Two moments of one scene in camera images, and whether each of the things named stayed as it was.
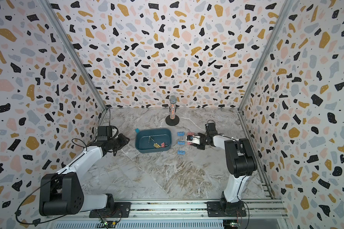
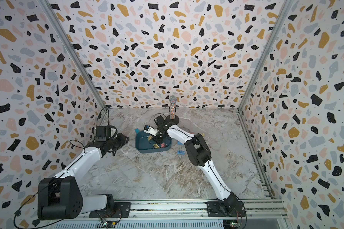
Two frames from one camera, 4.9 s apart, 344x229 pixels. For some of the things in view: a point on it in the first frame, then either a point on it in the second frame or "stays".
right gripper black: (199, 147) -> (157, 140)
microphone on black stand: (173, 119) stays
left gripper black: (123, 141) stays
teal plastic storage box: (151, 140) stays
